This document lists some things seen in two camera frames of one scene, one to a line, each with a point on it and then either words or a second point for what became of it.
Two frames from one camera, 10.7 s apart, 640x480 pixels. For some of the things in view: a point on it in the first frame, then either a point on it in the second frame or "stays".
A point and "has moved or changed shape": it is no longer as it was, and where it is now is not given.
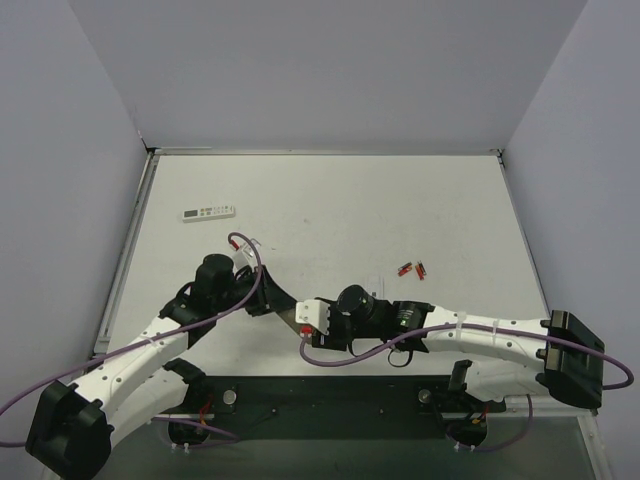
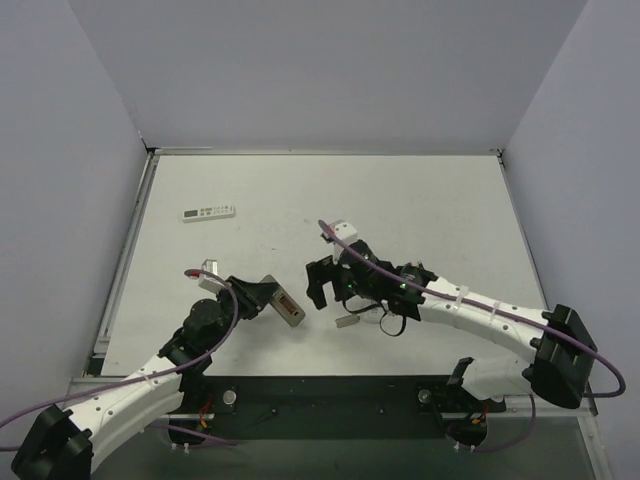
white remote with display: [194, 215] stays
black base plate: [331, 407] stays
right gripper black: [329, 335] -> [331, 280]
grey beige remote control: [289, 315] has moved or changed shape
